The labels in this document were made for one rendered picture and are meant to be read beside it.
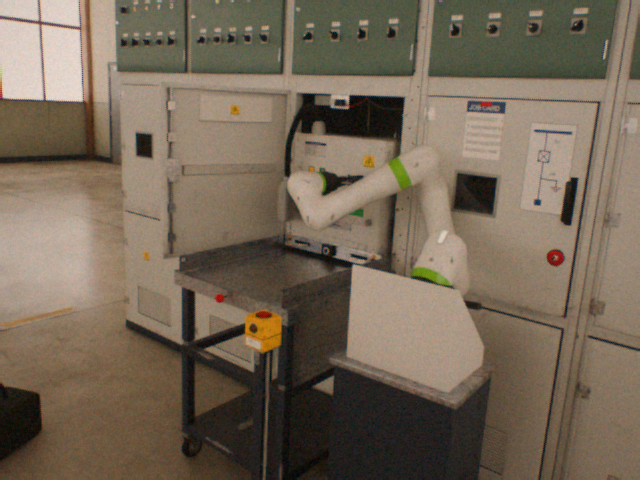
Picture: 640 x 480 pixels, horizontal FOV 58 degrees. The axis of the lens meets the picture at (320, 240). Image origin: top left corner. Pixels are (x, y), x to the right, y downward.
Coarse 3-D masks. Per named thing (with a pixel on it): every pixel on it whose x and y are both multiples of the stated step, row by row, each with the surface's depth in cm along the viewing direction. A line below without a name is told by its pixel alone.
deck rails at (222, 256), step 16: (256, 240) 259; (272, 240) 267; (192, 256) 232; (208, 256) 239; (224, 256) 246; (240, 256) 253; (256, 256) 257; (336, 272) 216; (288, 288) 196; (304, 288) 203; (320, 288) 210; (336, 288) 218; (288, 304) 197
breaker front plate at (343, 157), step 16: (304, 144) 259; (336, 144) 247; (352, 144) 242; (368, 144) 237; (384, 144) 232; (304, 160) 260; (320, 160) 254; (336, 160) 249; (352, 160) 243; (368, 208) 242; (304, 224) 266; (352, 224) 248; (336, 240) 255; (352, 240) 249; (368, 240) 244
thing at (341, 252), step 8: (288, 232) 273; (296, 240) 269; (304, 240) 265; (312, 240) 262; (320, 240) 260; (304, 248) 266; (312, 248) 263; (320, 248) 260; (336, 248) 254; (344, 248) 251; (352, 248) 249; (336, 256) 255; (344, 256) 252; (360, 256) 247; (376, 256) 241; (384, 256) 242; (360, 264) 247
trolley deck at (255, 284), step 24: (240, 264) 244; (264, 264) 246; (288, 264) 248; (312, 264) 250; (336, 264) 252; (192, 288) 225; (216, 288) 215; (240, 288) 213; (264, 288) 215; (288, 312) 193; (312, 312) 204
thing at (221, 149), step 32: (160, 96) 233; (192, 96) 243; (224, 96) 248; (256, 96) 260; (288, 96) 266; (160, 128) 237; (192, 128) 246; (224, 128) 254; (256, 128) 264; (288, 128) 270; (160, 160) 240; (192, 160) 249; (224, 160) 258; (256, 160) 267; (160, 192) 243; (192, 192) 252; (224, 192) 261; (256, 192) 271; (160, 224) 247; (192, 224) 255; (224, 224) 265; (256, 224) 275
